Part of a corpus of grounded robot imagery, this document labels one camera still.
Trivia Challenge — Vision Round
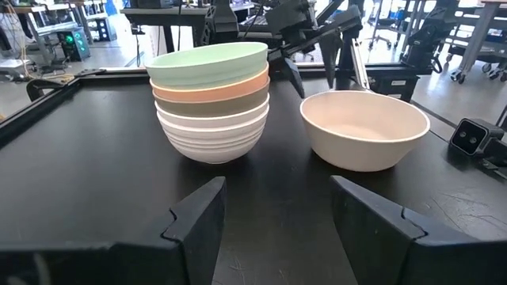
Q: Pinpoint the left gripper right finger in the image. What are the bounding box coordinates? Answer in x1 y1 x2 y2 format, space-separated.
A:
330 175 507 285

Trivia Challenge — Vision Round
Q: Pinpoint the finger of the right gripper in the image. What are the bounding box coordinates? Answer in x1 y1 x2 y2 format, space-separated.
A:
318 33 342 90
271 55 306 99

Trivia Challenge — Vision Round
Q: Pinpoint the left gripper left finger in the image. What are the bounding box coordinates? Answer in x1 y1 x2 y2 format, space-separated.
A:
0 176 227 285

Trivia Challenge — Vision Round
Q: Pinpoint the orange ridged bowl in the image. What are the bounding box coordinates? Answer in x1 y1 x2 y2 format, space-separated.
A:
150 63 271 104

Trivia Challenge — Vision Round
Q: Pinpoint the brown ridged bowl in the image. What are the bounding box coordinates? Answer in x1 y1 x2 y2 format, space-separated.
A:
153 78 271 119

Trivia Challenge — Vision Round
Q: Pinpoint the large beige bowl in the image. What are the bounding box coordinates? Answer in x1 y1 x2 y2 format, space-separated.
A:
299 89 432 173

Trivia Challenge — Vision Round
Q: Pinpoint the green ridged bowl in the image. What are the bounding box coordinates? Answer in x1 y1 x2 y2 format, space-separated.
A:
144 41 269 91

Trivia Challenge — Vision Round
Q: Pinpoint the white ridged bowl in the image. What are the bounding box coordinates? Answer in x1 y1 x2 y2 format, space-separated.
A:
154 93 271 165

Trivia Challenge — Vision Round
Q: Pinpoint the black desk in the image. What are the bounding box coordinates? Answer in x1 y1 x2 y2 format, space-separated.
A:
120 0 254 55

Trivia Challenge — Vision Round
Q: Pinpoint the grey wheeled cart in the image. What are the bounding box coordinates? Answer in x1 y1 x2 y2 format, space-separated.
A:
443 0 507 85

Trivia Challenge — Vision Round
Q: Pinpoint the computer tower with green lights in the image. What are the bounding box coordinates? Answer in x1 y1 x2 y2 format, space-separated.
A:
57 26 93 63

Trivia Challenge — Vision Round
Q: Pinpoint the silver frame bracket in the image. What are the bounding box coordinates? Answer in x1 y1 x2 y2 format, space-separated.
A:
349 38 372 90

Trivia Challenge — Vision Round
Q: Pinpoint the black table-level camera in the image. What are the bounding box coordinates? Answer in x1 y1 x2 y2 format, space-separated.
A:
449 117 507 167

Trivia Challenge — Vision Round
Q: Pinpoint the black aluminium table frame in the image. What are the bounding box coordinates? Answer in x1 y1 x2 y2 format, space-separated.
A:
0 27 507 150

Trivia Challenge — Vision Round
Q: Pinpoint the black curved frame handle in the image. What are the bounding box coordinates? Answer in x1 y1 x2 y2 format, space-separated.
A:
25 77 67 103

